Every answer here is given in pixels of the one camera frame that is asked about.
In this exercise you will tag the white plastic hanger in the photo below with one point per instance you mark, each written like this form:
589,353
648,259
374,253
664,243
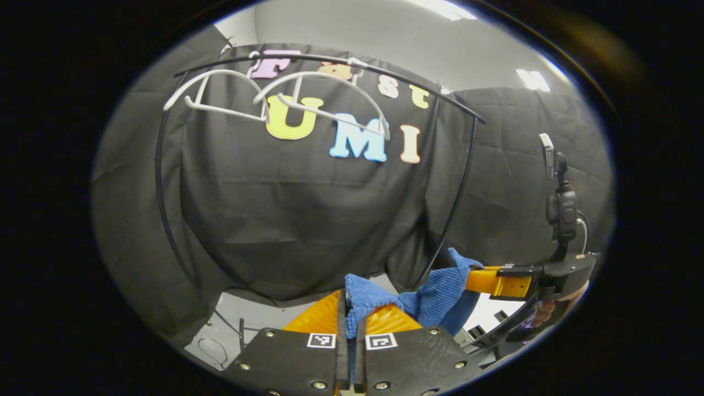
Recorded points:
175,98
384,125

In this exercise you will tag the ceiling light panel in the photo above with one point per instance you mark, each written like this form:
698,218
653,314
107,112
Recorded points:
533,80
443,8

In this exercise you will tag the black backdrop cloth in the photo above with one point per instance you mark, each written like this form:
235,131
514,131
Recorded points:
275,220

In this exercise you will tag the black metal clothes rack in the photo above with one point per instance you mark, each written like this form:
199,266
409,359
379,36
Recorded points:
465,170

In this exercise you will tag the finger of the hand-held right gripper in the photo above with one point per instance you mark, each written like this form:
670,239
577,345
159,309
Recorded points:
495,283

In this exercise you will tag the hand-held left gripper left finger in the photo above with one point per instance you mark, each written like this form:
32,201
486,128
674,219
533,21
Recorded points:
343,357

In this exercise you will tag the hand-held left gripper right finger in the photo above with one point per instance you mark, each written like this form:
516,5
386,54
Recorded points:
359,363

